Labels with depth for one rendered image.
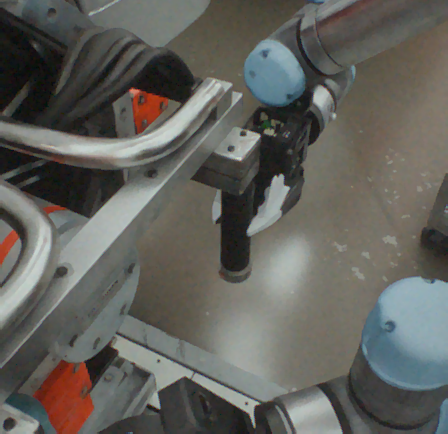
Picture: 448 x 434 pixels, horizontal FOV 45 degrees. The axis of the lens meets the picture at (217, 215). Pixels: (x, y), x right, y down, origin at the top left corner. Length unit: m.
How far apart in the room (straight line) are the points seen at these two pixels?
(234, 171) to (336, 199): 1.39
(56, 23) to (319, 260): 1.27
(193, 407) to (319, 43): 0.39
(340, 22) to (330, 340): 1.08
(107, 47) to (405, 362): 0.36
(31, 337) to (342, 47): 0.42
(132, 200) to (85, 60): 0.15
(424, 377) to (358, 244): 1.38
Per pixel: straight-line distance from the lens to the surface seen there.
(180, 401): 0.40
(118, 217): 0.43
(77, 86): 0.52
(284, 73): 0.62
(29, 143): 0.48
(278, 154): 0.66
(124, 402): 1.28
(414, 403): 0.45
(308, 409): 0.49
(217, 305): 1.57
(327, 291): 1.64
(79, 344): 0.54
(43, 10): 0.59
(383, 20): 0.58
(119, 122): 0.74
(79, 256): 0.41
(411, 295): 0.42
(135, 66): 0.51
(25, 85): 0.74
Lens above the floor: 1.28
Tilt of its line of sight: 45 degrees down
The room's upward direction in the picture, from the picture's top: straight up
